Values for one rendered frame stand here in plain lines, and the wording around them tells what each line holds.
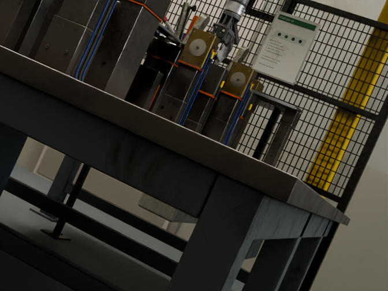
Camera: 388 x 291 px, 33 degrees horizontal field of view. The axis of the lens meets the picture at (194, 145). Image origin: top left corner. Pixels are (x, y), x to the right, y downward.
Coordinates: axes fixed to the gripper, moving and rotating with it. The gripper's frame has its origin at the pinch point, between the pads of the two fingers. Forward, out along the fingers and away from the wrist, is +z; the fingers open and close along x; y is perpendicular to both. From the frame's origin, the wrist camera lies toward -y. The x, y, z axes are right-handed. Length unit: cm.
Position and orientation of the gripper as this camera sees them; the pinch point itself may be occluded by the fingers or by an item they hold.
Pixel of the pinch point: (213, 63)
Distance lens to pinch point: 258.9
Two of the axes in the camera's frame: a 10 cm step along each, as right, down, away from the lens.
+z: -4.1, 9.1, 0.0
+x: 8.4, 3.8, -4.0
